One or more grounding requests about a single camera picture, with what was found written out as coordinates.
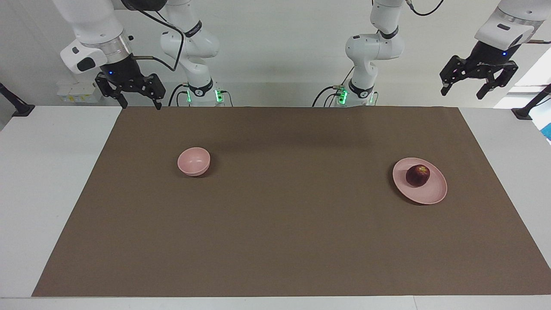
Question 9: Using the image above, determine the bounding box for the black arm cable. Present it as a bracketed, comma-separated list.
[405, 0, 551, 45]
[123, 0, 186, 72]

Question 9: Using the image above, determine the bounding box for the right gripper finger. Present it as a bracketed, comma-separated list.
[95, 73, 129, 109]
[144, 74, 167, 111]

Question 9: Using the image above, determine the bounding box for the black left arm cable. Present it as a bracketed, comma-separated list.
[405, 0, 551, 45]

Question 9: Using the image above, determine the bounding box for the black clamp stand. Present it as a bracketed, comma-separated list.
[511, 84, 551, 121]
[0, 82, 35, 118]

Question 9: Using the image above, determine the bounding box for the black base cable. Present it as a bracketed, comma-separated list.
[168, 84, 191, 107]
[312, 67, 356, 107]

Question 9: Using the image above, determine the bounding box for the dark red apple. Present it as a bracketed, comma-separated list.
[406, 164, 431, 188]

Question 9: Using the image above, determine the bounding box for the white boxes stack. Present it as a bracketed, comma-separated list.
[56, 81, 103, 104]

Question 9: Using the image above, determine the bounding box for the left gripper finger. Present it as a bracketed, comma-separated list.
[476, 61, 519, 101]
[440, 55, 470, 96]

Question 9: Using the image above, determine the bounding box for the brown table mat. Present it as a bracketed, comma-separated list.
[31, 106, 551, 298]

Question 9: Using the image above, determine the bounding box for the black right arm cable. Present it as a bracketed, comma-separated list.
[123, 0, 186, 72]

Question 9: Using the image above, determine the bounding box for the pink plate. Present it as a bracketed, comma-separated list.
[392, 157, 448, 205]

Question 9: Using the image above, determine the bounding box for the pink bowl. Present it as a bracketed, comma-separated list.
[177, 147, 211, 177]

